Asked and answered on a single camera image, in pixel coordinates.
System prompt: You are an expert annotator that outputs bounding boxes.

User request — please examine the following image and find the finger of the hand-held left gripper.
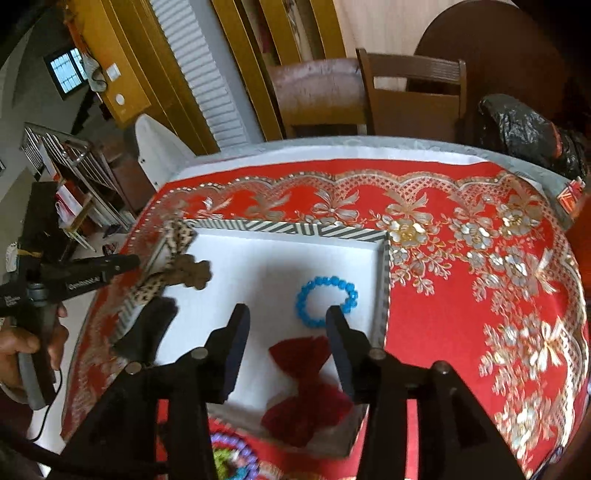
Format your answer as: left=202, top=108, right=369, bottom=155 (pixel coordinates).
left=55, top=254, right=142, bottom=297
left=112, top=296, right=179, bottom=371

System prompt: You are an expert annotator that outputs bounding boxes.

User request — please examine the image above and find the window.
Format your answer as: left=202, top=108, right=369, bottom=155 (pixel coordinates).
left=44, top=46, right=89, bottom=100

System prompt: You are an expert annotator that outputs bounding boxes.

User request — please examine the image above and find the red velvet bow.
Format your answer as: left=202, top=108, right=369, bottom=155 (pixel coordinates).
left=261, top=337, right=368, bottom=448

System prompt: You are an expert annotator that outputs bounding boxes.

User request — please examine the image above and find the white chair cover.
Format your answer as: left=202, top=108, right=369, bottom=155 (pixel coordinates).
left=133, top=113, right=197, bottom=197

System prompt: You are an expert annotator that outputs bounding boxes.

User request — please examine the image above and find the black plastic bag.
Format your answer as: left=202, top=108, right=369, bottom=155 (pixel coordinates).
left=477, top=93, right=591, bottom=182

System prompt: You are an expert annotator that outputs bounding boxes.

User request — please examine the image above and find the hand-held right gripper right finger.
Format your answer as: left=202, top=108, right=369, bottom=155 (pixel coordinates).
left=325, top=305, right=528, bottom=480

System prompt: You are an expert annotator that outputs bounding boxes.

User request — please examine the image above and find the leopard print bow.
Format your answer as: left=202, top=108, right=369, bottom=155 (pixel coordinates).
left=127, top=219, right=197, bottom=308

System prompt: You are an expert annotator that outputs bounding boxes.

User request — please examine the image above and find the wooden slatted chair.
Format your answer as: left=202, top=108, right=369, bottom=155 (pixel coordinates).
left=355, top=47, right=468, bottom=145

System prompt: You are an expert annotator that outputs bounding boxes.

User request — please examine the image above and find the round dark wooden table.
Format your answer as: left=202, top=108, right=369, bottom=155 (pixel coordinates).
left=413, top=0, right=578, bottom=121

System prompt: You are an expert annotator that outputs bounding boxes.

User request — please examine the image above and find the person's left hand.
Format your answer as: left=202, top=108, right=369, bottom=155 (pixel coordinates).
left=0, top=306, right=70, bottom=392

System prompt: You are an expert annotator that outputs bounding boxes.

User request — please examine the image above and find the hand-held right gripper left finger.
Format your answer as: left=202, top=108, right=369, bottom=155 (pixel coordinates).
left=55, top=303, right=252, bottom=480

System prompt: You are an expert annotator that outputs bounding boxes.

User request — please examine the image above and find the wooden chair with cushion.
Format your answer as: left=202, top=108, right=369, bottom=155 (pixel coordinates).
left=267, top=58, right=376, bottom=139

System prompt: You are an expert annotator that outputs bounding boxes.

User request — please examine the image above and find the metal rack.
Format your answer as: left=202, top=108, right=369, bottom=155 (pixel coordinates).
left=22, top=121, right=136, bottom=252

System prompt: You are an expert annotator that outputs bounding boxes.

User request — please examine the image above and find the blue bead bracelet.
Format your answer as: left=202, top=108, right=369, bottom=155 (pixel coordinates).
left=296, top=275, right=352, bottom=329

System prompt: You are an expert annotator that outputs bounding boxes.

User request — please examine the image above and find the red floral tablecloth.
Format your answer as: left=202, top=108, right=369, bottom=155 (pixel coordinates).
left=60, top=166, right=589, bottom=480

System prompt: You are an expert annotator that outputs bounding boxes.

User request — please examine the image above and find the purple bead bracelet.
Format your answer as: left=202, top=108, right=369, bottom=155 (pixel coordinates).
left=210, top=428, right=264, bottom=480

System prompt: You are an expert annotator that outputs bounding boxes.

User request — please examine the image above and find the striped white tray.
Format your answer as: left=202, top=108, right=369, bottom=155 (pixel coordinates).
left=113, top=218, right=392, bottom=459

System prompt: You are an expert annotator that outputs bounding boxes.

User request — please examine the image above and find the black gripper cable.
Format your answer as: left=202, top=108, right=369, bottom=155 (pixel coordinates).
left=25, top=381, right=63, bottom=445

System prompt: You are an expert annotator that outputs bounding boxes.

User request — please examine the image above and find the brown scrunchie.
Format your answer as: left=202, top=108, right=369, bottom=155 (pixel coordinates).
left=172, top=256, right=214, bottom=291

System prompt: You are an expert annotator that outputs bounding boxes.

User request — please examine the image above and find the white louvred door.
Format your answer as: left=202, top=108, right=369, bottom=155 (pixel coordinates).
left=150, top=0, right=254, bottom=149

